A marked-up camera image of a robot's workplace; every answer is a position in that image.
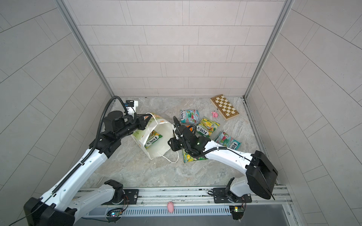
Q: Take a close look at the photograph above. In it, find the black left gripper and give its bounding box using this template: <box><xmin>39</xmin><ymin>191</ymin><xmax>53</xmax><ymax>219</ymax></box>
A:
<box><xmin>114</xmin><ymin>113</ymin><xmax>153</xmax><ymax>141</ymax></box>

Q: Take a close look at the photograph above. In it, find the white illustrated paper bag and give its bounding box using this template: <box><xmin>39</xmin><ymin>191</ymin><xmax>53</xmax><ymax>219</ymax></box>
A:
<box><xmin>131</xmin><ymin>114</ymin><xmax>178</xmax><ymax>163</ymax></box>

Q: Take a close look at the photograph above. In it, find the teal Fox's candy bag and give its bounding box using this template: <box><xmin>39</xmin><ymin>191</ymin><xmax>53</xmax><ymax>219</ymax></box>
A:
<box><xmin>215</xmin><ymin>131</ymin><xmax>241</xmax><ymax>150</ymax></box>
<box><xmin>180</xmin><ymin>109</ymin><xmax>200</xmax><ymax>124</ymax></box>

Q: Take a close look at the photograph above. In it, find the green Fox's spring tea bag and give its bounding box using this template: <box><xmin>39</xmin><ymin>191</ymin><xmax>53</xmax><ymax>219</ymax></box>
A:
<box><xmin>196</xmin><ymin>117</ymin><xmax>220</xmax><ymax>138</ymax></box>

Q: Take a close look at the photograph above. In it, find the green blue snack bag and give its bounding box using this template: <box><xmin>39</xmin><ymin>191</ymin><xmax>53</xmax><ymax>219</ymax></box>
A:
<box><xmin>144</xmin><ymin>131</ymin><xmax>163</xmax><ymax>149</ymax></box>

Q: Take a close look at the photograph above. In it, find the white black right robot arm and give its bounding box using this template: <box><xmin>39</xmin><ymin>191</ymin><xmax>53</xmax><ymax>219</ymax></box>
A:
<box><xmin>168</xmin><ymin>126</ymin><xmax>278</xmax><ymax>203</ymax></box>

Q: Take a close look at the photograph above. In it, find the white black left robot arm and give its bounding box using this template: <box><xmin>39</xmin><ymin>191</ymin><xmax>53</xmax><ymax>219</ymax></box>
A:
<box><xmin>24</xmin><ymin>111</ymin><xmax>152</xmax><ymax>226</ymax></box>

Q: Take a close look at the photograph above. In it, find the pink pig toy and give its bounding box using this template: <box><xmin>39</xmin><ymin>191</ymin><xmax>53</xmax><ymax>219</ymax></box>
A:
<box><xmin>212</xmin><ymin>111</ymin><xmax>219</xmax><ymax>118</ymax></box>

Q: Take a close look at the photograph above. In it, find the wooden folding chess board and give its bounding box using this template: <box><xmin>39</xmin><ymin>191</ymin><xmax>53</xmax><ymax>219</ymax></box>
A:
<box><xmin>210</xmin><ymin>94</ymin><xmax>239</xmax><ymax>121</ymax></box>

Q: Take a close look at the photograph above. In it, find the left circuit board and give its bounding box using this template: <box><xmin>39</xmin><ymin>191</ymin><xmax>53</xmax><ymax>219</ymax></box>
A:
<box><xmin>106</xmin><ymin>208</ymin><xmax>124</xmax><ymax>218</ymax></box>

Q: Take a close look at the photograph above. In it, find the circuit board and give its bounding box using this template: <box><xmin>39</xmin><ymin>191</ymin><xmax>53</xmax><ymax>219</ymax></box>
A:
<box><xmin>106</xmin><ymin>208</ymin><xmax>124</xmax><ymax>218</ymax></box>
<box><xmin>229</xmin><ymin>206</ymin><xmax>245</xmax><ymax>220</ymax></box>

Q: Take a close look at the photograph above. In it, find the right circuit board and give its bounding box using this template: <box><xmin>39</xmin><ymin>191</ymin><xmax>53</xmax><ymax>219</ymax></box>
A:
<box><xmin>229</xmin><ymin>206</ymin><xmax>245</xmax><ymax>220</ymax></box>

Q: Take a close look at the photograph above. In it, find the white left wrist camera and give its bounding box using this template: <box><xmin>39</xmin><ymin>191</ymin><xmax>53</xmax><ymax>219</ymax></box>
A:
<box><xmin>124</xmin><ymin>100</ymin><xmax>138</xmax><ymax>115</ymax></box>

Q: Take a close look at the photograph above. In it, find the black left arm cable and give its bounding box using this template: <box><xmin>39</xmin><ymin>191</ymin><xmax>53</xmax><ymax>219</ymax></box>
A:
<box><xmin>8</xmin><ymin>95</ymin><xmax>136</xmax><ymax>226</ymax></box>

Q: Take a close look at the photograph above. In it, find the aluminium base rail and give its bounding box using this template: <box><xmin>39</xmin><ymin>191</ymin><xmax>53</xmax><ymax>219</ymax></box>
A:
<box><xmin>84</xmin><ymin>186</ymin><xmax>293</xmax><ymax>218</ymax></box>

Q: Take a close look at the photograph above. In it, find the pink eraser on rail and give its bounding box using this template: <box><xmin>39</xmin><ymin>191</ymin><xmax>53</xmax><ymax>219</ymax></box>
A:
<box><xmin>167</xmin><ymin>202</ymin><xmax>174</xmax><ymax>213</ymax></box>

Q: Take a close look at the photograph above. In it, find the aluminium corner post left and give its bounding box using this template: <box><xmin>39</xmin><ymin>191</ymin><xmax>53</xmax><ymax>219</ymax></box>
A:
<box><xmin>54</xmin><ymin>0</ymin><xmax>114</xmax><ymax>96</ymax></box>

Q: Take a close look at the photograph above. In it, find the aluminium corner post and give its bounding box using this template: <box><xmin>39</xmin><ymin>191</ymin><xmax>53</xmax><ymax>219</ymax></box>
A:
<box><xmin>54</xmin><ymin>0</ymin><xmax>114</xmax><ymax>96</ymax></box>
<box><xmin>243</xmin><ymin>0</ymin><xmax>294</xmax><ymax>99</ymax></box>

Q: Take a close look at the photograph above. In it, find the aluminium corner post right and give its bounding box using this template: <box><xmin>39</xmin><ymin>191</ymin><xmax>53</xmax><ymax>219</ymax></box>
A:
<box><xmin>243</xmin><ymin>0</ymin><xmax>294</xmax><ymax>99</ymax></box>

